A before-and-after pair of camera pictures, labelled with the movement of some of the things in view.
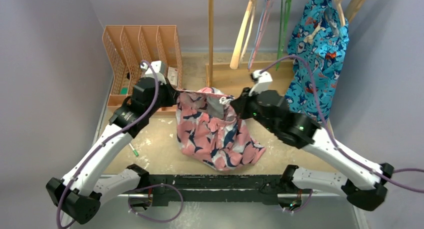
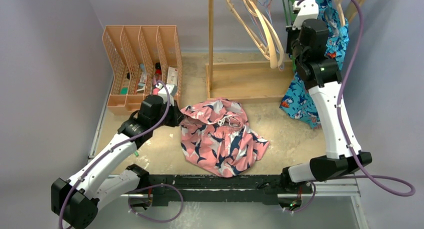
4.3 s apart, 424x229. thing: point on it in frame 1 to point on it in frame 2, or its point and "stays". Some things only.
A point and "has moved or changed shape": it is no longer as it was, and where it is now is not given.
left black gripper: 172,93 to 177,116
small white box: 173,76 stays
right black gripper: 241,104 to 292,33
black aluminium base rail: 213,188 stays
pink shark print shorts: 210,133 has moved or changed shape
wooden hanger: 234,61 to 245,5
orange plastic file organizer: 127,47 stays
